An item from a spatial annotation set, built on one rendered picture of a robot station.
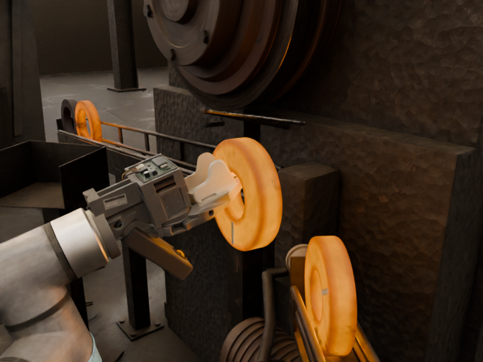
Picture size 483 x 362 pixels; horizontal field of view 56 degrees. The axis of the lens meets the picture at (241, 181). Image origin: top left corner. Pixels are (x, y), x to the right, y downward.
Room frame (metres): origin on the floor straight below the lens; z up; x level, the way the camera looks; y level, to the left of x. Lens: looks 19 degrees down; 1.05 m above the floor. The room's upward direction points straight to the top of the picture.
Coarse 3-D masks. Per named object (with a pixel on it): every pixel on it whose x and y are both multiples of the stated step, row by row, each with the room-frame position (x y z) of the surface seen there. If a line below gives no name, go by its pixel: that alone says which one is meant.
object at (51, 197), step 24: (24, 144) 1.31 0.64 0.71; (48, 144) 1.32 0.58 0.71; (72, 144) 1.29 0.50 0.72; (0, 168) 1.21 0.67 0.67; (24, 168) 1.30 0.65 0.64; (48, 168) 1.32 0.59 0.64; (72, 168) 1.11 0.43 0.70; (96, 168) 1.21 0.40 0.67; (0, 192) 1.20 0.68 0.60; (24, 192) 1.23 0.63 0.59; (48, 192) 1.21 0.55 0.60; (72, 192) 1.10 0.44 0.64; (48, 216) 1.17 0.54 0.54; (72, 288) 1.17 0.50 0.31
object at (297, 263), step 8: (296, 256) 0.61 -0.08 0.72; (304, 256) 0.61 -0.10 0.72; (296, 264) 0.61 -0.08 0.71; (304, 264) 0.61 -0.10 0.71; (296, 272) 0.61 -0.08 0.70; (304, 272) 0.61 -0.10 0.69; (296, 280) 0.61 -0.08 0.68; (304, 280) 0.61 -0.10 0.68; (304, 288) 0.61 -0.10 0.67; (304, 296) 0.60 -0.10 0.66; (304, 304) 0.60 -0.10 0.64
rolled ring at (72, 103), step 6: (66, 102) 1.83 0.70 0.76; (72, 102) 1.81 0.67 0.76; (66, 108) 1.87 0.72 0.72; (72, 108) 1.78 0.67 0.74; (66, 114) 1.88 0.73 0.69; (72, 114) 1.78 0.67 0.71; (66, 120) 1.89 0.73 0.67; (66, 126) 1.88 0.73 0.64; (72, 126) 1.89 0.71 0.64; (72, 132) 1.87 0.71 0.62
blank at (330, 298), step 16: (320, 240) 0.54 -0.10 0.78; (336, 240) 0.54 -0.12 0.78; (320, 256) 0.52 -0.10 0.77; (336, 256) 0.50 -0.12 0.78; (320, 272) 0.51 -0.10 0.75; (336, 272) 0.48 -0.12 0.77; (352, 272) 0.49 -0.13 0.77; (320, 288) 0.56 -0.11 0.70; (336, 288) 0.47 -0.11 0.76; (352, 288) 0.47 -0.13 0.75; (320, 304) 0.55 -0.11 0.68; (336, 304) 0.46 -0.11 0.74; (352, 304) 0.46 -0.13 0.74; (320, 320) 0.50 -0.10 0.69; (336, 320) 0.45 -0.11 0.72; (352, 320) 0.46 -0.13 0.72; (320, 336) 0.49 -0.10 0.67; (336, 336) 0.45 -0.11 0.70; (352, 336) 0.45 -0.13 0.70; (336, 352) 0.46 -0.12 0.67
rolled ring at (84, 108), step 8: (80, 104) 1.69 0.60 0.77; (88, 104) 1.66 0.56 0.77; (80, 112) 1.72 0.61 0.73; (88, 112) 1.63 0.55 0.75; (96, 112) 1.64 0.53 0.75; (80, 120) 1.74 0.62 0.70; (88, 120) 1.63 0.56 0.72; (96, 120) 1.63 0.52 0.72; (80, 128) 1.73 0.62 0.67; (96, 128) 1.62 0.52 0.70; (88, 136) 1.72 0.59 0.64; (96, 136) 1.62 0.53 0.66
